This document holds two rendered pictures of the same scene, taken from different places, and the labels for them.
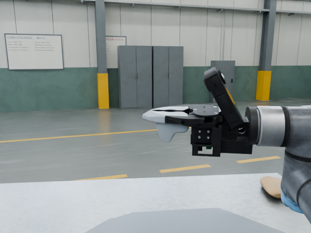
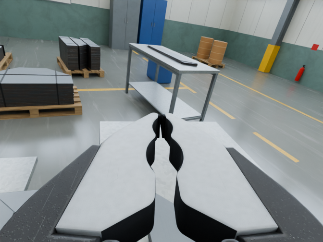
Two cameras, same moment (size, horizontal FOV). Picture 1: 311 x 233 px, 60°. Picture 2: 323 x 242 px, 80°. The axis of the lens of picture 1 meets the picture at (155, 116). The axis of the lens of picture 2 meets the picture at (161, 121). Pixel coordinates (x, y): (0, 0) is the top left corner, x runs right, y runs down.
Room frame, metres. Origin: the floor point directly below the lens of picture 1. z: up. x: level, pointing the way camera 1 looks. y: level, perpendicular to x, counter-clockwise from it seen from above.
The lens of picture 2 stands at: (0.49, -0.09, 1.51)
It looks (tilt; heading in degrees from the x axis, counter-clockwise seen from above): 29 degrees down; 74
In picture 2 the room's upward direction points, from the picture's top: 11 degrees clockwise
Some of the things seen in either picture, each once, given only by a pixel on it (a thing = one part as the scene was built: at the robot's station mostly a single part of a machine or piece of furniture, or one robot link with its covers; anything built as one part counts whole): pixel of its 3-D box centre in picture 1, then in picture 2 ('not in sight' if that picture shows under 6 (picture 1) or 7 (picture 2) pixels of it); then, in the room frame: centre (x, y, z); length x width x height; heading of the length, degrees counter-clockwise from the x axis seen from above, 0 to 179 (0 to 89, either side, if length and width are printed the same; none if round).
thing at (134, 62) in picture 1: (134, 77); not in sight; (8.62, 0.65, 0.97); 1.00 x 0.48 x 1.95; 107
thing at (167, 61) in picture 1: (166, 76); not in sight; (8.91, -0.36, 0.97); 1.00 x 0.48 x 1.95; 107
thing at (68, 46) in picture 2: not in sight; (79, 55); (-0.36, 4.87, 0.32); 1.20 x 0.80 x 0.65; 112
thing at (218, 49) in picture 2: not in sight; (210, 52); (4.16, 7.57, 0.47); 1.32 x 0.80 x 0.95; 107
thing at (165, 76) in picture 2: not in sight; (160, 68); (1.57, 4.72, 0.29); 0.61 x 0.43 x 0.57; 106
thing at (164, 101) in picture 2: not in sight; (163, 82); (1.29, 3.02, 0.49); 1.60 x 0.70 x 0.99; 110
